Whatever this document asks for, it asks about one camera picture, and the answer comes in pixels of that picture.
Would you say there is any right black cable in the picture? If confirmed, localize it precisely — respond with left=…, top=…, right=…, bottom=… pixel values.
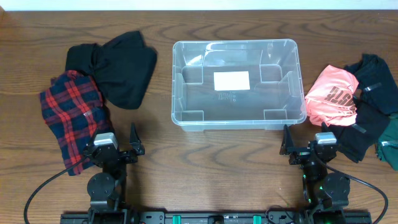
left=313, top=151, right=389, bottom=224

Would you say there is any black garment with tape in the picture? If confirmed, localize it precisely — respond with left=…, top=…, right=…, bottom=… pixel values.
left=328, top=100, right=390, bottom=163

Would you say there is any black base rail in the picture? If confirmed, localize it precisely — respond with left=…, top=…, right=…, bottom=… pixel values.
left=60, top=209, right=372, bottom=224

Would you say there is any navy garment with tape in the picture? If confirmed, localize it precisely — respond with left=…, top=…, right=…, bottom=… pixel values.
left=343, top=54, right=397, bottom=115

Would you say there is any dark green garment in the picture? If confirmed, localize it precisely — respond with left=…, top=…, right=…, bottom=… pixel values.
left=376, top=113, right=398, bottom=171

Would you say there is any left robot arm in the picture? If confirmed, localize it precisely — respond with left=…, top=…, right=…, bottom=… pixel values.
left=83, top=124, right=145, bottom=224

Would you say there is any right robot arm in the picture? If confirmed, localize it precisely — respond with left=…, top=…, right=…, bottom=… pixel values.
left=279, top=125, right=350, bottom=223

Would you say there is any salmon pink printed t-shirt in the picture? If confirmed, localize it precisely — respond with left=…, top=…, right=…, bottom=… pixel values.
left=305, top=65, right=359, bottom=126

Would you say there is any large black garment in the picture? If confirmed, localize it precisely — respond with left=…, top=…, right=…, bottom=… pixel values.
left=65, top=30, right=157, bottom=110

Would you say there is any black cable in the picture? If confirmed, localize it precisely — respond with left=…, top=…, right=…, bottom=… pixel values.
left=23, top=155, right=91, bottom=224
left=313, top=151, right=389, bottom=224

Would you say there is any clear plastic storage container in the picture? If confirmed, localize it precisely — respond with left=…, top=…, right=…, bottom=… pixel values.
left=171, top=39, right=307, bottom=131

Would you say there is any left black cable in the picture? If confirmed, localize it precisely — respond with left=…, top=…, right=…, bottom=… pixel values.
left=23, top=155, right=91, bottom=224

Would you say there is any white label in container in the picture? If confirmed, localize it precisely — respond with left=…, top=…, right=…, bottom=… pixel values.
left=213, top=71, right=251, bottom=91

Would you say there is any red navy plaid shirt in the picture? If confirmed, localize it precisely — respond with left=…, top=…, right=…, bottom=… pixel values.
left=40, top=70, right=114, bottom=176

